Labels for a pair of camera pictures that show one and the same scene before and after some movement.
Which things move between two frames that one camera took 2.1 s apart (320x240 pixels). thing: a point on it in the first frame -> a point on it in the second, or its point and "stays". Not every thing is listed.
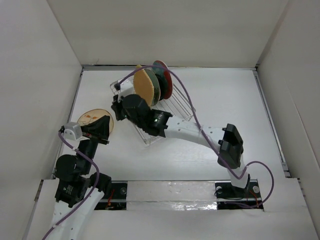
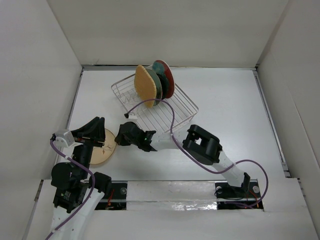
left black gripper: (99, 128) stays
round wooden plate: (88, 115) -> (103, 154)
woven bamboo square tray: (143, 85) stays
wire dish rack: (175, 104) stays
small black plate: (163, 85) stays
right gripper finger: (115, 99) -> (122, 140)
